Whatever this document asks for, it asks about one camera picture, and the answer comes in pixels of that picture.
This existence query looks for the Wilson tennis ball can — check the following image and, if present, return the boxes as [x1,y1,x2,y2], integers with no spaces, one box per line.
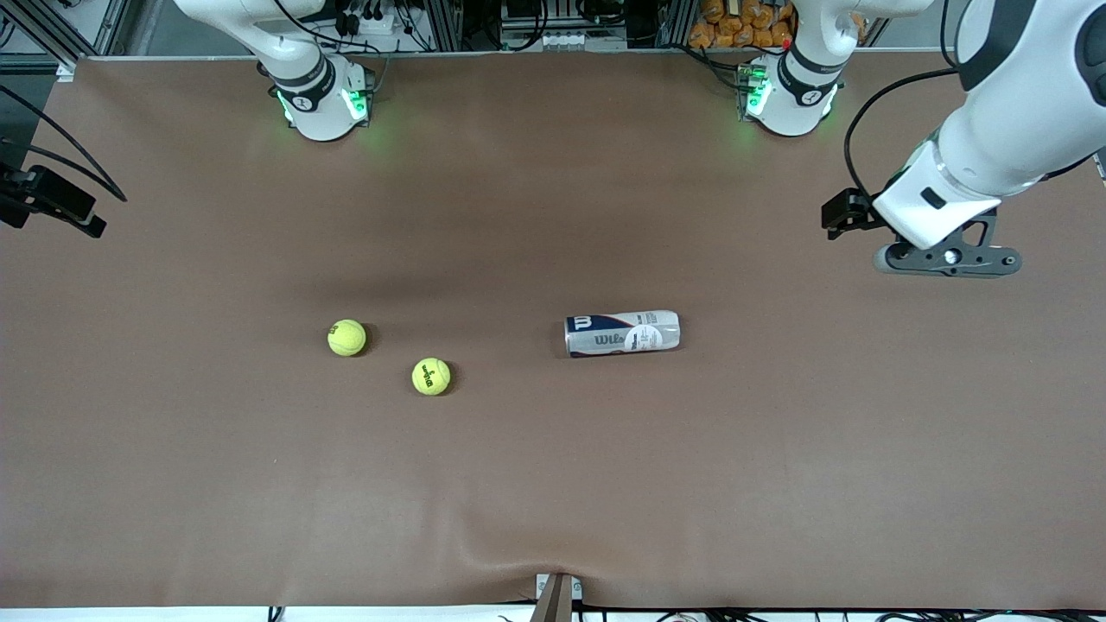
[564,310,682,359]

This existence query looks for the yellow tennis ball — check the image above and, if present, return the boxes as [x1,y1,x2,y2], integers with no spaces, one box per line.
[411,358,452,397]
[327,319,368,358]

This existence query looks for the orange packet pile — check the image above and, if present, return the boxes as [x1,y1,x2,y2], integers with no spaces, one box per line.
[689,0,800,50]

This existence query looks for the brown table cover mat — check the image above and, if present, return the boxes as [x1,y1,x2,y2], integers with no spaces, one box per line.
[0,48,1106,611]

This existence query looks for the white socket strip black plugs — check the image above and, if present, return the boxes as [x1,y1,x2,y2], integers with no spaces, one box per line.
[333,0,400,37]

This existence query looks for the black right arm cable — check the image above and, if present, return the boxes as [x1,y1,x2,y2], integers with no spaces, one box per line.
[0,85,129,202]

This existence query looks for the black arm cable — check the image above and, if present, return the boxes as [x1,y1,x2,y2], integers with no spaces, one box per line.
[0,85,129,202]
[844,0,962,205]

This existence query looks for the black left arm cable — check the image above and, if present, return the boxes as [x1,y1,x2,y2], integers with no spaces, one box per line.
[844,0,962,205]

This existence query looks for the aluminium frame strut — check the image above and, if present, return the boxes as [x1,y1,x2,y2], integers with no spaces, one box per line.
[0,0,130,74]

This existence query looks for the aluminium frame post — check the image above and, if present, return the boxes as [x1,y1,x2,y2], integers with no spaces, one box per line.
[429,0,466,51]
[654,0,694,49]

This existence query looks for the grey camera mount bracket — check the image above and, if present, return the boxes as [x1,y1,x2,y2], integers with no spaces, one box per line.
[534,573,584,622]

